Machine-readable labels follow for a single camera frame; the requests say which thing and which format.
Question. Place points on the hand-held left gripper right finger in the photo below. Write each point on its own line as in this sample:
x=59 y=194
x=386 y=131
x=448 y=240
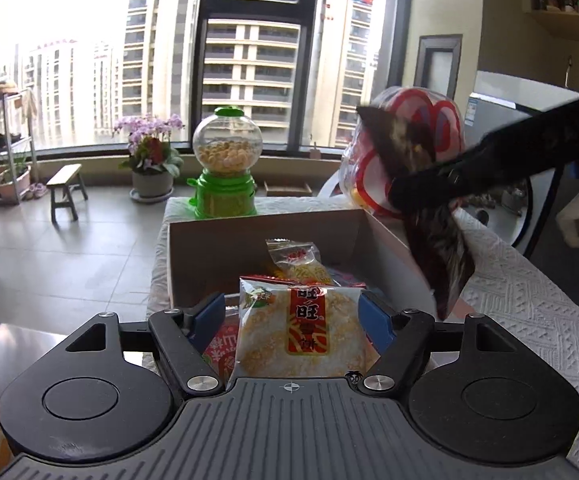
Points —
x=373 y=320

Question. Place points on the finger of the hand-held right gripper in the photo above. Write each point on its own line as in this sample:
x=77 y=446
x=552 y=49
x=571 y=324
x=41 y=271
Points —
x=519 y=150

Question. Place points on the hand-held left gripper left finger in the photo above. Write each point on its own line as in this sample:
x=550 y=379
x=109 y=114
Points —
x=210 y=317

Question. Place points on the rectangular cardboard box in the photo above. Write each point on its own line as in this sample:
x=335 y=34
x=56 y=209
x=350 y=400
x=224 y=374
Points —
x=209 y=250

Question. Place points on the large rice cracker packet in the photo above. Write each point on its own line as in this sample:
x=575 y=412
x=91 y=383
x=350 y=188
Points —
x=279 y=330

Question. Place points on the red yellow snack packet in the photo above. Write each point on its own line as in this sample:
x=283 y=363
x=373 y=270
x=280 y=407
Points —
x=299 y=265

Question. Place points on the dark snack packet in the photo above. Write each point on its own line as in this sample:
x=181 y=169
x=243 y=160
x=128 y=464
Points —
x=434 y=250

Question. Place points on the red white snack packet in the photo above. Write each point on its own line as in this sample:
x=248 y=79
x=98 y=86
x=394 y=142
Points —
x=219 y=355

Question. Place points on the grey washing machine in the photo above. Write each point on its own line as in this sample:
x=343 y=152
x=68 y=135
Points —
x=499 y=95

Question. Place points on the rabbit-shaped snack bag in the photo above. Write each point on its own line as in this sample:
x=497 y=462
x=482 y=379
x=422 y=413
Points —
x=447 y=115

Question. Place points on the shallow wooden tray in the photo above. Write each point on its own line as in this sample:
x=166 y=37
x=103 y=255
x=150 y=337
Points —
x=288 y=189

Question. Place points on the green gumball machine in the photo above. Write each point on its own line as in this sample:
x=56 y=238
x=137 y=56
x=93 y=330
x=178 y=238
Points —
x=227 y=160

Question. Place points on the pink orchid plant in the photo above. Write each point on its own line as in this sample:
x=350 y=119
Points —
x=152 y=155

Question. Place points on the small wooden sill ornament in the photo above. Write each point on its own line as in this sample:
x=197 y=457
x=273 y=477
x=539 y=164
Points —
x=315 y=152

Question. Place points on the small wooden stool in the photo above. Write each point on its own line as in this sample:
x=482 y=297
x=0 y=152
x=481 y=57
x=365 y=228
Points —
x=67 y=185

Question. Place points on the pair of pale slippers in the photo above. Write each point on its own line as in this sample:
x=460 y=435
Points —
x=35 y=191

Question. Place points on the potted green plant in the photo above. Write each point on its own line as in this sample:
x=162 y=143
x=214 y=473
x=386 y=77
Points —
x=13 y=180

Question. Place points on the metal rack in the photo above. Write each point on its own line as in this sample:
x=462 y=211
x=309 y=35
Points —
x=4 y=125

